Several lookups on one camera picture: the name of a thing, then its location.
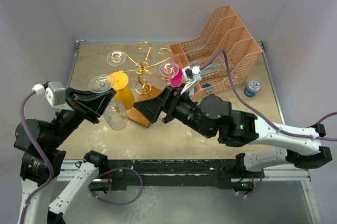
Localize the yellow plastic wine glass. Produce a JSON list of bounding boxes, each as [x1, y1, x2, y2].
[[110, 72, 135, 110]]

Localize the clear champagne flute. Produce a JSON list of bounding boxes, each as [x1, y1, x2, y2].
[[159, 62, 180, 84]]

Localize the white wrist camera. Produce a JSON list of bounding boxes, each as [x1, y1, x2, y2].
[[32, 81, 66, 109], [181, 66, 202, 95]]

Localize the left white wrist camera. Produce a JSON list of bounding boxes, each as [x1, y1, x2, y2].
[[32, 81, 66, 109]]

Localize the pink plastic wine glass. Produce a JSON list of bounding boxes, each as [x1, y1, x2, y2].
[[166, 67, 183, 87]]

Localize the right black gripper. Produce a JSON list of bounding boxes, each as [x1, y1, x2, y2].
[[133, 83, 213, 138]]

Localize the blue white round tin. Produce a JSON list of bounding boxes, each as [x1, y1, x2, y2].
[[244, 80, 261, 97]]

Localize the clear wine glass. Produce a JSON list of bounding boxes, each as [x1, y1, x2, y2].
[[106, 50, 126, 66], [186, 129, 196, 139], [88, 74, 128, 131]]

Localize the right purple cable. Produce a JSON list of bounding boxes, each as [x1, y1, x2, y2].
[[201, 48, 337, 140]]

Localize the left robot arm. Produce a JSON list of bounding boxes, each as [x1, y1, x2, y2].
[[14, 82, 116, 223]]

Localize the orange plastic file organizer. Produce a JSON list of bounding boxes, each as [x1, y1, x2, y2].
[[170, 5, 262, 99]]

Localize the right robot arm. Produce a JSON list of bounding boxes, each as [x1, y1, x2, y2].
[[133, 86, 332, 177]]

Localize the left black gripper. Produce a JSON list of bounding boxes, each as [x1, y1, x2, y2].
[[47, 86, 116, 147]]

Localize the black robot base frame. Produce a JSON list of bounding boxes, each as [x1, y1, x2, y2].
[[86, 151, 266, 192]]

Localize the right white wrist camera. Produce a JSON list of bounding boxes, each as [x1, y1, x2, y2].
[[181, 66, 202, 95]]

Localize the gold wire wine glass rack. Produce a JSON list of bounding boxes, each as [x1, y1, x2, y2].
[[110, 41, 174, 129]]

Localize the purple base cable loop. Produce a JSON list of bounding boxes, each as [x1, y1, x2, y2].
[[88, 167, 144, 205]]

